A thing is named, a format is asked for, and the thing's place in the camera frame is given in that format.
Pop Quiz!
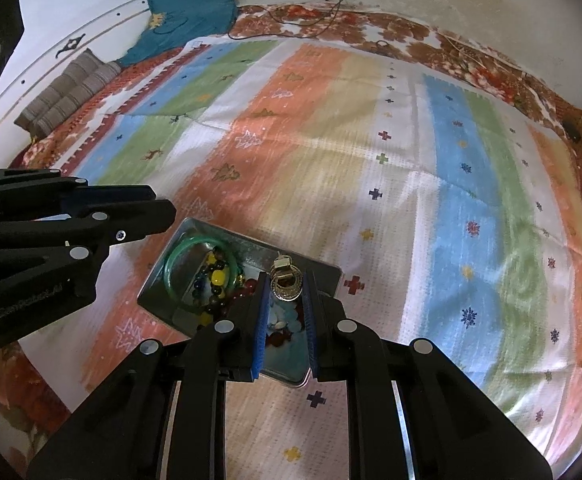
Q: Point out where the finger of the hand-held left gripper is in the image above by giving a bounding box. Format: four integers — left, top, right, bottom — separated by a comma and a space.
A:
0, 169, 156, 226
0, 200, 176, 252

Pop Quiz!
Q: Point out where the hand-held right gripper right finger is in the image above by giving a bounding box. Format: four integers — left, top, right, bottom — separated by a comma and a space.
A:
303, 270, 556, 480

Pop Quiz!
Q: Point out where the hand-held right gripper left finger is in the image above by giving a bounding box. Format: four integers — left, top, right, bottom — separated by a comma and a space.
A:
26, 272, 272, 480

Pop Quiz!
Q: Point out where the pale blue bead bracelet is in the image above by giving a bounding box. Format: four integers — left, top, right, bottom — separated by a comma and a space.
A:
270, 305, 308, 336

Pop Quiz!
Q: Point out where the red bead bracelet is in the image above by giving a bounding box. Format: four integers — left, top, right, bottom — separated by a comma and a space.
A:
228, 280, 292, 348

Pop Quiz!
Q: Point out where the gold round earring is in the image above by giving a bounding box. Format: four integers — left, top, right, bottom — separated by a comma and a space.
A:
269, 255, 304, 303

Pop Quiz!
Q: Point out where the green jade bangle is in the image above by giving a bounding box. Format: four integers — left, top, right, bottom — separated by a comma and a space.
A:
163, 236, 240, 312

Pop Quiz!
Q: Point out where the yellow and dark bead bracelet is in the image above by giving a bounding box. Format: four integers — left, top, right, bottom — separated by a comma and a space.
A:
191, 246, 245, 318

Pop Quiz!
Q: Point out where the silver metal tin box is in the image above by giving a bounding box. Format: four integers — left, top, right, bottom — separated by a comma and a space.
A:
137, 217, 342, 388

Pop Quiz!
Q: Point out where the brown striped pillow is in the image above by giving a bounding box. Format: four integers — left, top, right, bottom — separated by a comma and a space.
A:
15, 49, 122, 138

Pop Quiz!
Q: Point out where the white headboard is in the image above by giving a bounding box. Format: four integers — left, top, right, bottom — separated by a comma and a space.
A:
0, 0, 152, 171

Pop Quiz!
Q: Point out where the teal shirt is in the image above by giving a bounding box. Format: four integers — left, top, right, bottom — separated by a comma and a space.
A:
121, 0, 239, 68

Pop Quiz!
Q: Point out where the brown floral blanket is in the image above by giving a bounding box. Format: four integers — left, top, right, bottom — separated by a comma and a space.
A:
0, 2, 582, 441

